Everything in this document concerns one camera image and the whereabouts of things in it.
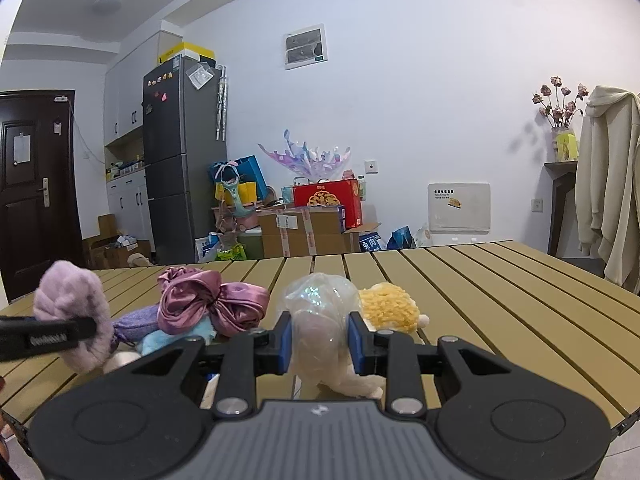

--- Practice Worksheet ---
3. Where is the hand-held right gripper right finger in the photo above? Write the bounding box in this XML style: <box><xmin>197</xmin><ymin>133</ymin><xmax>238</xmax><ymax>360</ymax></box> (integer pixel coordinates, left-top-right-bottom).
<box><xmin>348</xmin><ymin>311</ymin><xmax>512</xmax><ymax>417</ymax></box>

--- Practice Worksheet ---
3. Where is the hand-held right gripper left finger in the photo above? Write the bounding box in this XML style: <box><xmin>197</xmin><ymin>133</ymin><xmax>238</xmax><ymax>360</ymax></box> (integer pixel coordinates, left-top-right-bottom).
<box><xmin>131</xmin><ymin>311</ymin><xmax>294</xmax><ymax>420</ymax></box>

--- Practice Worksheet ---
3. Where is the clear bag with cream plush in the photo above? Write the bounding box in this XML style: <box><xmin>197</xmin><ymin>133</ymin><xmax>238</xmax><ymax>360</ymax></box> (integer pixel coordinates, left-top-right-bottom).
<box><xmin>282</xmin><ymin>272</ymin><xmax>387</xmax><ymax>401</ymax></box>

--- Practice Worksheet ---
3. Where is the pink fluffy scrunchie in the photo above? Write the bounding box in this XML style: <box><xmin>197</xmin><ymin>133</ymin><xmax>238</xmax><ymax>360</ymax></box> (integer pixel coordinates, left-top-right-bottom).
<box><xmin>32</xmin><ymin>260</ymin><xmax>115</xmax><ymax>375</ymax></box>

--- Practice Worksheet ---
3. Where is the purple burlap pouch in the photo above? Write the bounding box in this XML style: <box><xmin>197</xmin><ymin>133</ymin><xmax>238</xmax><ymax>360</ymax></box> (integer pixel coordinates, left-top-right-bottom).
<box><xmin>111</xmin><ymin>307</ymin><xmax>166</xmax><ymax>348</ymax></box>

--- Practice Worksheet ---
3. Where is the blue plush toy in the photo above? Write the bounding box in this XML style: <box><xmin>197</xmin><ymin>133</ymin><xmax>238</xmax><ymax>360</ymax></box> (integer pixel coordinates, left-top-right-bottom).
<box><xmin>139</xmin><ymin>319</ymin><xmax>217</xmax><ymax>357</ymax></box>

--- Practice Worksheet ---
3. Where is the yellow plush toy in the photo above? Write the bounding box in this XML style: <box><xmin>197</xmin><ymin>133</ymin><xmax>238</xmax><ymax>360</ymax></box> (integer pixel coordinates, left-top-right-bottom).
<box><xmin>359</xmin><ymin>282</ymin><xmax>431</xmax><ymax>333</ymax></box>

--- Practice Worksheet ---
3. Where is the dark wooden door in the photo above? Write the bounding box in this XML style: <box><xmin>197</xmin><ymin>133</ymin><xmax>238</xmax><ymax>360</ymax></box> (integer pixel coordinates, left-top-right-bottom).
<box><xmin>0</xmin><ymin>90</ymin><xmax>83</xmax><ymax>306</ymax></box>

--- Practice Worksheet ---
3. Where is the large cardboard box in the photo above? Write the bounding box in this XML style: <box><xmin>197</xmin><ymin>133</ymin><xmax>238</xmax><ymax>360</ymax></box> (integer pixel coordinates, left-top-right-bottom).
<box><xmin>261</xmin><ymin>230</ymin><xmax>381</xmax><ymax>259</ymax></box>

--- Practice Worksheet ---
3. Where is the mauve satin scrunchie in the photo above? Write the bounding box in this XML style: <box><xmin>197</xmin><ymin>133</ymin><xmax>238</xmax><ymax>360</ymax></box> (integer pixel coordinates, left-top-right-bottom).
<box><xmin>157</xmin><ymin>266</ymin><xmax>271</xmax><ymax>337</ymax></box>

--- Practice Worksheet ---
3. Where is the green storage box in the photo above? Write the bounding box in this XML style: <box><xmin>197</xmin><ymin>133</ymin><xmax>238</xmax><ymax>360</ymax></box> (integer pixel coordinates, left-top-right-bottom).
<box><xmin>235</xmin><ymin>227</ymin><xmax>263</xmax><ymax>261</ymax></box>

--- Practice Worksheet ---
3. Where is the green snack bag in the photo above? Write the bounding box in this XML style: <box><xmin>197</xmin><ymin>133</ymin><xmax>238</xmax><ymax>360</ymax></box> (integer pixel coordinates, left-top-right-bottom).
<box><xmin>216</xmin><ymin>242</ymin><xmax>248</xmax><ymax>262</ymax></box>

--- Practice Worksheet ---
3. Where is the blue plastic bag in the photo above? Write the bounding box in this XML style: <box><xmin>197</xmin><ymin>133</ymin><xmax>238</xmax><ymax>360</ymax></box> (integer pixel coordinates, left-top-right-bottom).
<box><xmin>387</xmin><ymin>226</ymin><xmax>418</xmax><ymax>250</ymax></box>

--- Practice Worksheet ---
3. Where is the open cardboard box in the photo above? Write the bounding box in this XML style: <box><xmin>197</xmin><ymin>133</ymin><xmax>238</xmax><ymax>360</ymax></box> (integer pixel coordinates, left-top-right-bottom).
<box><xmin>102</xmin><ymin>237</ymin><xmax>151</xmax><ymax>268</ymax></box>

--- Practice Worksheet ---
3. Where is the taped cardboard box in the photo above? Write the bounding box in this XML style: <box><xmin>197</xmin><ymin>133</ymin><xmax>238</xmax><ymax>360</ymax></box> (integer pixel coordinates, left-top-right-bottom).
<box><xmin>257</xmin><ymin>206</ymin><xmax>347</xmax><ymax>236</ymax></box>

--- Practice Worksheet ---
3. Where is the red gift box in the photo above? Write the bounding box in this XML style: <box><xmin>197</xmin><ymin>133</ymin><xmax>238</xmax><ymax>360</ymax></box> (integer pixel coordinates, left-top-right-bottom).
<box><xmin>292</xmin><ymin>178</ymin><xmax>363</xmax><ymax>233</ymax></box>

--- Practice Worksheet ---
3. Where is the tan folding table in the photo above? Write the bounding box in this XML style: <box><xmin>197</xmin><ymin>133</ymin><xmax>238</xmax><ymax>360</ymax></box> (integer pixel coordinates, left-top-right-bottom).
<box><xmin>0</xmin><ymin>240</ymin><xmax>640</xmax><ymax>441</ymax></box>

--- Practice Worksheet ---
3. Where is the white lower cabinet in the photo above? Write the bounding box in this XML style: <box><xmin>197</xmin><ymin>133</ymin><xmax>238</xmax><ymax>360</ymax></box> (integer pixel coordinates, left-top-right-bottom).
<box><xmin>106</xmin><ymin>169</ymin><xmax>153</xmax><ymax>251</ymax></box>

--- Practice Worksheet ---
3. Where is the white cabinet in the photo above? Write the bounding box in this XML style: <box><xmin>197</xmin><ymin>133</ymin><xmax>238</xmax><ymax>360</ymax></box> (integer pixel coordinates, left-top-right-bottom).
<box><xmin>105</xmin><ymin>30</ymin><xmax>161</xmax><ymax>148</ymax></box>
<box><xmin>106</xmin><ymin>169</ymin><xmax>153</xmax><ymax>251</ymax></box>

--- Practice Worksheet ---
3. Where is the yellow gift bag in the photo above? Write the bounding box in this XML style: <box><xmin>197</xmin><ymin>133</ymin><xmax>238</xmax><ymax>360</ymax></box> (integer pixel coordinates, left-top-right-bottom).
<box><xmin>215</xmin><ymin>180</ymin><xmax>256</xmax><ymax>206</ymax></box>

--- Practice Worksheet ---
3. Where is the blue gift bag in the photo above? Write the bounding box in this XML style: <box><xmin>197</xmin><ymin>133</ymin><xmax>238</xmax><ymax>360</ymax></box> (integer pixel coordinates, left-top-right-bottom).
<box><xmin>209</xmin><ymin>155</ymin><xmax>268</xmax><ymax>201</ymax></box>

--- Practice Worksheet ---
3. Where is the row of counter bottles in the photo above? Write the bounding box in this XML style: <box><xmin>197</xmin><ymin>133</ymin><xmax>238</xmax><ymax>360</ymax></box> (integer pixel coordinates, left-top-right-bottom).
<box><xmin>105</xmin><ymin>157</ymin><xmax>146</xmax><ymax>181</ymax></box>

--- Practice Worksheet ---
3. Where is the white paper note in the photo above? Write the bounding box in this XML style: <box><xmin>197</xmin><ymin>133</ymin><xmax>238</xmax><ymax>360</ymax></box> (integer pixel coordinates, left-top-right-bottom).
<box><xmin>12</xmin><ymin>132</ymin><xmax>32</xmax><ymax>163</ymax></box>

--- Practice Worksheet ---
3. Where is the grey refrigerator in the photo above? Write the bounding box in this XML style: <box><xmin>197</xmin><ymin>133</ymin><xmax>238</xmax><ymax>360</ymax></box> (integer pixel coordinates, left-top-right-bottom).
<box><xmin>142</xmin><ymin>55</ymin><xmax>228</xmax><ymax>265</ymax></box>

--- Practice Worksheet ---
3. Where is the dark wooden console table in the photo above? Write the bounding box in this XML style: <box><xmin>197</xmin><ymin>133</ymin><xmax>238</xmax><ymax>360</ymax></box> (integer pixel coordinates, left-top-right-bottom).
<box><xmin>544</xmin><ymin>160</ymin><xmax>581</xmax><ymax>257</ymax></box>

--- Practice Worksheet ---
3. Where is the white upper cabinet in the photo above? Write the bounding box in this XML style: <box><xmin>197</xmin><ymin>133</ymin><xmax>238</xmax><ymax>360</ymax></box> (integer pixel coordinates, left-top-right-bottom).
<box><xmin>105</xmin><ymin>30</ymin><xmax>161</xmax><ymax>148</ymax></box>

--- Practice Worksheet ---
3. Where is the yellow vase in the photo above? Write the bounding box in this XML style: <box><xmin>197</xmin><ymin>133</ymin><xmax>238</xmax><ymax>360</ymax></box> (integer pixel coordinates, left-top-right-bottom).
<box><xmin>552</xmin><ymin>127</ymin><xmax>580</xmax><ymax>162</ymax></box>

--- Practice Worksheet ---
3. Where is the cream jacket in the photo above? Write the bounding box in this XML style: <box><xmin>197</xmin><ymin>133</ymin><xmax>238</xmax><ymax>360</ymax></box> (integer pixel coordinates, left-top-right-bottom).
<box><xmin>575</xmin><ymin>85</ymin><xmax>640</xmax><ymax>295</ymax></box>

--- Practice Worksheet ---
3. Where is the yellow black box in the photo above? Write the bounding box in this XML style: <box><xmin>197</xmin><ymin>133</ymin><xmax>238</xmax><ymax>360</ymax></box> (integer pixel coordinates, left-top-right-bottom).
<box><xmin>157</xmin><ymin>41</ymin><xmax>217</xmax><ymax>66</ymax></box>

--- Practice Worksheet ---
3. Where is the dried flower bouquet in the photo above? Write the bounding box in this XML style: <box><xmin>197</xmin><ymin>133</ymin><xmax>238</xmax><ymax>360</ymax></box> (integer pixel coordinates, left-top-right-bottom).
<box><xmin>531</xmin><ymin>76</ymin><xmax>591</xmax><ymax>131</ymax></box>

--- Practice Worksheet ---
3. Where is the white wall fuse panel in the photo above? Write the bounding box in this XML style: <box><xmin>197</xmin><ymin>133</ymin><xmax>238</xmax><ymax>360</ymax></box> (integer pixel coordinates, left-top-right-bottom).
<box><xmin>283</xmin><ymin>23</ymin><xmax>328</xmax><ymax>71</ymax></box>

